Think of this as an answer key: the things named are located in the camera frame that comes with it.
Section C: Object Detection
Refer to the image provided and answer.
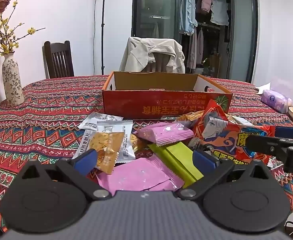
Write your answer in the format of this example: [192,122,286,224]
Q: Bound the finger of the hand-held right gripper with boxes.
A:
[245,134,293,173]
[275,126,293,140]

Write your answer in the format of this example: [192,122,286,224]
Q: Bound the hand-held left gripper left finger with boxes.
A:
[18,149,113,201]

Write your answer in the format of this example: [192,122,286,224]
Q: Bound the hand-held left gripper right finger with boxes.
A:
[178,149,273,202]

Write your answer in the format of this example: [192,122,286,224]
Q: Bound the white packet black lettering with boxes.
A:
[73,130,97,160]

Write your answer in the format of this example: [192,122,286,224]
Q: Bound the orange cracker packet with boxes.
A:
[89,132,125,175]

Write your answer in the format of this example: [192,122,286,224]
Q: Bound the green snack packet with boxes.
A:
[148,142,204,188]

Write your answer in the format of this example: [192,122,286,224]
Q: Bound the red cartoon snack bag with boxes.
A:
[188,99,276,172]

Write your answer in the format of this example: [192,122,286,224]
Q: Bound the grey white snack packet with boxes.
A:
[79,112,124,131]

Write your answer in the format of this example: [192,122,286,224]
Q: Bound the silver packet with label table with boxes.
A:
[97,120,136,164]

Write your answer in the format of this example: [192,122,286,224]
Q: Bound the orange gold snack packet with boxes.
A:
[174,111,205,128]

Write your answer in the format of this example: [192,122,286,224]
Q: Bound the large pink snack packet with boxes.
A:
[97,155,185,197]

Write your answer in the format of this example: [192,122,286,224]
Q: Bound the gold foil snack packet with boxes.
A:
[130,134,148,153]

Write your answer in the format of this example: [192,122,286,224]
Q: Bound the red orange cardboard box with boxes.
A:
[102,71,233,120]

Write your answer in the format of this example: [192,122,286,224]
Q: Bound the purple tissue pack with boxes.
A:
[261,89,292,113]

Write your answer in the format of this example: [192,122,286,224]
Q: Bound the small white snack packet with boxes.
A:
[233,116,255,127]

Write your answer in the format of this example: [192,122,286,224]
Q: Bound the small pink snack packet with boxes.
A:
[133,122,194,147]

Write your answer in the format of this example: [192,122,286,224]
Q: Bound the white tissue sheet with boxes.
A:
[255,82,272,94]

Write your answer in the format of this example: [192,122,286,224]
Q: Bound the brown wooden chair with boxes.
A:
[146,52,170,72]

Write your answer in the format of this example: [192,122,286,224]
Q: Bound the dark wooden chair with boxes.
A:
[42,40,75,79]

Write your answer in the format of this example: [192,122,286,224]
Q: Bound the floral ceramic vase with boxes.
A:
[2,51,25,106]

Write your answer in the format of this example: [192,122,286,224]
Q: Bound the pale pink hanging garments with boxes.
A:
[188,27,204,69]

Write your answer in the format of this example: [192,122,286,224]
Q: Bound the beige jacket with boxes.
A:
[119,37,185,74]

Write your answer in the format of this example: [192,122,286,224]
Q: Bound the black studio light stand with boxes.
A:
[100,0,106,75]

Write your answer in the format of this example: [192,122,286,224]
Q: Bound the yellow flower branches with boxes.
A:
[0,0,46,57]

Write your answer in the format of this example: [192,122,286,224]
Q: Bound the white hanging shirt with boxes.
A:
[210,0,229,25]

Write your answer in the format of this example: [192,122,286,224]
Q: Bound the light blue hanging shirt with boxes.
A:
[179,0,198,36]

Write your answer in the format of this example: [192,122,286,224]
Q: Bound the pink hanging garment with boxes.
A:
[201,0,213,13]

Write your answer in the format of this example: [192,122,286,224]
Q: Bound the black framed sliding glass door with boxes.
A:
[132,0,259,84]

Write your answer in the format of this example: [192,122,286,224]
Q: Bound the thin black lamp cable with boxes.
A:
[93,0,99,75]

